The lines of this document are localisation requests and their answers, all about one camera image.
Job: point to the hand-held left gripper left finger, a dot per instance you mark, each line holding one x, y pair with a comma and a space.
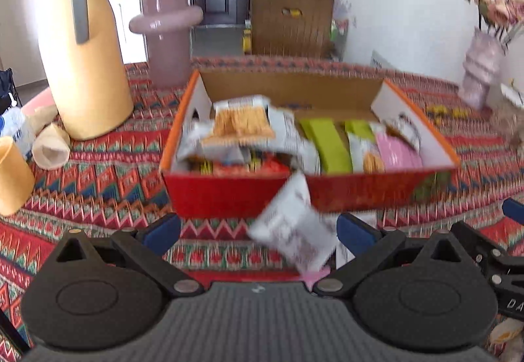
161, 230

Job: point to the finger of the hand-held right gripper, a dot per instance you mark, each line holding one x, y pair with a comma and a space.
483, 243
513, 211

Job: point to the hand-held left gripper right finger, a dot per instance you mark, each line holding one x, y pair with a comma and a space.
356, 232

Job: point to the pink snack packet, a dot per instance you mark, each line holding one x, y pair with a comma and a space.
315, 276
395, 151

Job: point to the white snack packet brown print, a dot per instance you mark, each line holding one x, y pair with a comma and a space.
290, 231

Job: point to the white cracker packet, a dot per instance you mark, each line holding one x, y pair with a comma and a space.
370, 159

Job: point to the red cardboard box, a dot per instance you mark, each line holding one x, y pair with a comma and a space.
229, 194

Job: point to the green snack packet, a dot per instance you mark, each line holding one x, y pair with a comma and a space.
360, 128
329, 145

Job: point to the orange cracker packet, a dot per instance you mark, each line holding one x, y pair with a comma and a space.
241, 124

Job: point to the red patterned tablecloth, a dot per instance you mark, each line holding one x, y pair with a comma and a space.
102, 182

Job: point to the glass jar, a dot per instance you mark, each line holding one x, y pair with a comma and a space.
509, 116

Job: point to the fallen yellow flowers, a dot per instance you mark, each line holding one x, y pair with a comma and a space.
440, 111

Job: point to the kraft paper cup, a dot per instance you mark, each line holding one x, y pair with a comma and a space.
51, 141
41, 116

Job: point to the purple textured vase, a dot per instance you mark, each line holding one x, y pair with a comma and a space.
479, 67

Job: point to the yellow mug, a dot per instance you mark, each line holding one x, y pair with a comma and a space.
14, 182

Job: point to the yellow thermos jug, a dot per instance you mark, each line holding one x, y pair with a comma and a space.
86, 79

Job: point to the pink mushroom-shaped vase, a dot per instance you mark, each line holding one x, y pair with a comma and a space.
168, 55

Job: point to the plastic bottle blue label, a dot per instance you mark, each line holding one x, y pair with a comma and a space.
16, 124

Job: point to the clear plastic bag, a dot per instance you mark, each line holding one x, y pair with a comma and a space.
342, 34

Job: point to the black folding frame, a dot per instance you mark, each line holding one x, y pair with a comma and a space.
6, 88

